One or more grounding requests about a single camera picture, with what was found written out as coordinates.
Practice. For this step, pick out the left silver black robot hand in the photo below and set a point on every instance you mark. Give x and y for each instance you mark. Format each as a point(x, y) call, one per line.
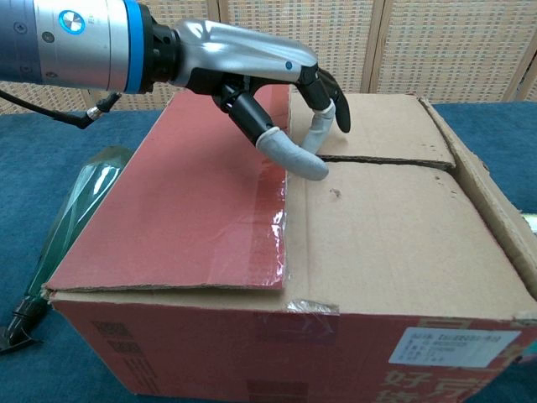
point(243, 54)

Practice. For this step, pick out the red cardboard box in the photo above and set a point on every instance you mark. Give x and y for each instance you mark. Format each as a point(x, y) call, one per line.
point(377, 231)

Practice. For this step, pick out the woven bamboo folding screen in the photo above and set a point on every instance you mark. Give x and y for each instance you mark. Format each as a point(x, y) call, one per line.
point(440, 42)

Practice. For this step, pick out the green transparent bottle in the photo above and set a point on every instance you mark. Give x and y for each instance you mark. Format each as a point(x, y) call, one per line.
point(71, 218)

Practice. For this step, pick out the green white paper tube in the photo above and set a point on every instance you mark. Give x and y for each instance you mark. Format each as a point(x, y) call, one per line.
point(530, 222)

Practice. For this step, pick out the black clip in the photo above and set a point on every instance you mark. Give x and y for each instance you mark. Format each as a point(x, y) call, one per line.
point(21, 323)

